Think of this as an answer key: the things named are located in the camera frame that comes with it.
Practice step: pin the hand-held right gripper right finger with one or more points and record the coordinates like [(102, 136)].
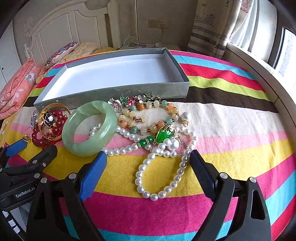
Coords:
[(201, 176)]

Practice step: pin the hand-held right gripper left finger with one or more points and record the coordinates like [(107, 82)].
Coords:
[(92, 176)]

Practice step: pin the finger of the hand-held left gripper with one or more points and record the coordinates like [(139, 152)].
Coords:
[(45, 156), (13, 148)]

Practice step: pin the small gold pendant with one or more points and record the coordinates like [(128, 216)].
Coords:
[(27, 139)]

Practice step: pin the silver rhinestone brooch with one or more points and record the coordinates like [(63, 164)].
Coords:
[(34, 115)]

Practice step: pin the gold bangle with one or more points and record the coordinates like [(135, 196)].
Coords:
[(53, 106)]

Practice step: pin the green jade bangle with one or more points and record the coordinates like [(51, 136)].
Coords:
[(108, 125)]

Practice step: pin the green gem gold pendant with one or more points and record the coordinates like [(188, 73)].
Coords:
[(163, 135)]

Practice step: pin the pearl drop earring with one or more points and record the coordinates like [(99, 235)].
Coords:
[(185, 116)]

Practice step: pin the grey cardboard box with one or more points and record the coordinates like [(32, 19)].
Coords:
[(115, 69)]

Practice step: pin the yellow floral bed sheet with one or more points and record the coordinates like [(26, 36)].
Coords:
[(4, 133)]

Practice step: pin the colourful striped cloth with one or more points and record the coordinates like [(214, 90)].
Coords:
[(231, 139)]

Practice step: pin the pink floral quilt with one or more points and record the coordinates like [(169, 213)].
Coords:
[(16, 88)]

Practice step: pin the white wardrobe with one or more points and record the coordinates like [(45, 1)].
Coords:
[(9, 53)]

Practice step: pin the embroidered cushion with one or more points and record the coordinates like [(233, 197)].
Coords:
[(60, 54)]

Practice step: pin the yellow quilted pillow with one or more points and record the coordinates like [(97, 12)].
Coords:
[(85, 48)]

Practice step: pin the white nightstand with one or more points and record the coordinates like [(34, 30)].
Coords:
[(171, 47)]

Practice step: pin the white bed headboard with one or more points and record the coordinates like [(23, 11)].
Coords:
[(69, 25)]

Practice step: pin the white power adapter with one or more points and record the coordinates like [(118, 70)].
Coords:
[(158, 44)]

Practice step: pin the striped printed curtain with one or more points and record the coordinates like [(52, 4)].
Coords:
[(208, 34)]

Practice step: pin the white sheer curtain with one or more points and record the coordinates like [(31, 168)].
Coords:
[(254, 27)]

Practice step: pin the wall switch panel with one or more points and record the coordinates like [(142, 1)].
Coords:
[(27, 25)]

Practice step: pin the wall socket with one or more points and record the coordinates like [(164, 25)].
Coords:
[(158, 23)]

